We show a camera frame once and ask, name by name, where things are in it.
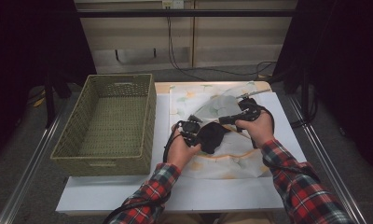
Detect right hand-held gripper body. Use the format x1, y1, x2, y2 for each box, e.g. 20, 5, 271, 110
235, 88, 272, 123

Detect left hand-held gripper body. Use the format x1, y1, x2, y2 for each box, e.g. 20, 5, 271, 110
176, 114, 204, 147

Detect black garment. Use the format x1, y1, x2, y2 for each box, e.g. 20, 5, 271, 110
195, 121, 231, 156

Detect white leaf-print mesh laundry bag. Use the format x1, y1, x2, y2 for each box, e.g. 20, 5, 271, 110
169, 81, 271, 181

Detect green woven basket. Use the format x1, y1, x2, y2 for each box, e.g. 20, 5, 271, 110
49, 73, 158, 177

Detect person's right hand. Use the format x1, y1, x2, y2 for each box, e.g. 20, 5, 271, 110
234, 110, 276, 149

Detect person's left hand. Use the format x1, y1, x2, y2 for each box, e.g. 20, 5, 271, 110
165, 124, 202, 172

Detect black metal stand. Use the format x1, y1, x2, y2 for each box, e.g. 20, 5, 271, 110
283, 66, 311, 123
44, 73, 73, 129

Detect person's khaki trouser legs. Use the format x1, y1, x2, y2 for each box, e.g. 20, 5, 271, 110
158, 212, 276, 224

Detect dark curtain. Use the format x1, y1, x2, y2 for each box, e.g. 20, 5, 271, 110
272, 0, 373, 178
0, 0, 97, 166

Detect yellow floor tape strip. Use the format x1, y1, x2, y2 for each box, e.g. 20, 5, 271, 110
32, 90, 48, 108

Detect left hand-held gripper black cable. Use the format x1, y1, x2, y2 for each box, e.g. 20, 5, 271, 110
103, 120, 185, 224

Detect black floor cable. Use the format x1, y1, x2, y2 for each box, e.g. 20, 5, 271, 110
289, 90, 320, 129

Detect black wall cable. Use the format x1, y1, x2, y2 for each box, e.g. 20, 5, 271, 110
166, 7, 279, 82

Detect metal floor rail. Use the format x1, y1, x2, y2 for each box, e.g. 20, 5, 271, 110
0, 102, 67, 224
288, 96, 367, 224

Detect black horizontal frame bar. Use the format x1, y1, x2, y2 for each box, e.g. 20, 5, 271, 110
76, 8, 296, 18

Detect white wall outlet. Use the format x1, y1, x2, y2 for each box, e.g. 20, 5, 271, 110
161, 0, 185, 9

